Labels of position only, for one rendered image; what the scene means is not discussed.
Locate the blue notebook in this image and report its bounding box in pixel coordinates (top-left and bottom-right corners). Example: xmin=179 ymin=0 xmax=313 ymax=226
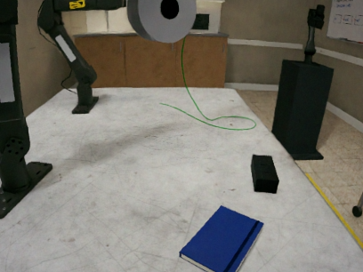
xmin=179 ymin=205 xmax=264 ymax=272

